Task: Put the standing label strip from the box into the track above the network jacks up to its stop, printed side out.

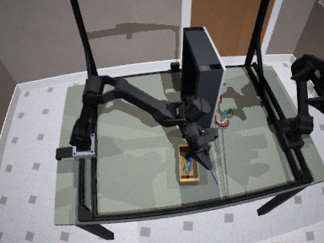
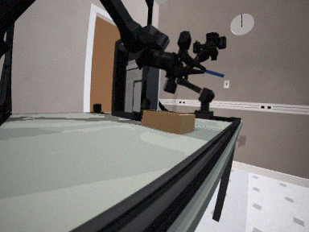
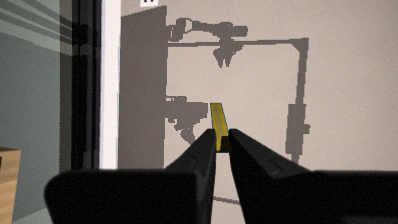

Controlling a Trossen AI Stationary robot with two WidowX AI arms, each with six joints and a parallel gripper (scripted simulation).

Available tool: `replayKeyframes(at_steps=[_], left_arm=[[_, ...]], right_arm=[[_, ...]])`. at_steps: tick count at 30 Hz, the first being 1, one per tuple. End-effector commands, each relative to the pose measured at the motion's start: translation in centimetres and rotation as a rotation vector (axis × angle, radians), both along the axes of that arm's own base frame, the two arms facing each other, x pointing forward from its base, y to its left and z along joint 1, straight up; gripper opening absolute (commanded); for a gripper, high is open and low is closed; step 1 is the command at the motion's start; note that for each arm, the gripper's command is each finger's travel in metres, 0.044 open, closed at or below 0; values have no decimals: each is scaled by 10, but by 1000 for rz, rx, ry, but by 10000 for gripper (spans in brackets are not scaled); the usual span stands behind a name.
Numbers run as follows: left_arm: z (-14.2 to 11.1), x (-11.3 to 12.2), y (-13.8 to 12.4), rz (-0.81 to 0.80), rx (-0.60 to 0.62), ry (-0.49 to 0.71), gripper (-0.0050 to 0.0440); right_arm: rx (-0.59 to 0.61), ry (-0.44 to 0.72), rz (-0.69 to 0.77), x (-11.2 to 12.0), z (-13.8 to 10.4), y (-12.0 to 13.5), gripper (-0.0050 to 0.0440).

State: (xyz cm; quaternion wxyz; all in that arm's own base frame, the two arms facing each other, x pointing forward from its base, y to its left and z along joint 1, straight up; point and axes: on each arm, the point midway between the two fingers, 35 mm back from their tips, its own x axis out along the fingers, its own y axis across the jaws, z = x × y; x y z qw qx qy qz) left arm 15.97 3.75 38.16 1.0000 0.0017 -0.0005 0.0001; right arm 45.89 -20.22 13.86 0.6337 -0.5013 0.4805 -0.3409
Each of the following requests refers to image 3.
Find yellow strip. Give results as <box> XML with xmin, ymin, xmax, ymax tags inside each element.
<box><xmin>210</xmin><ymin>103</ymin><xmax>232</xmax><ymax>153</ymax></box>

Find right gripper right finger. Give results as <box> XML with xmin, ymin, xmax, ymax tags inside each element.
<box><xmin>228</xmin><ymin>129</ymin><xmax>398</xmax><ymax>224</ymax></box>

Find cardboard box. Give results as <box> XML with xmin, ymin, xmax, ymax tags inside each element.
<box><xmin>0</xmin><ymin>147</ymin><xmax>21</xmax><ymax>224</ymax></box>

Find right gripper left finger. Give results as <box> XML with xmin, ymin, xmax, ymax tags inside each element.
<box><xmin>44</xmin><ymin>129</ymin><xmax>217</xmax><ymax>224</ymax></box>

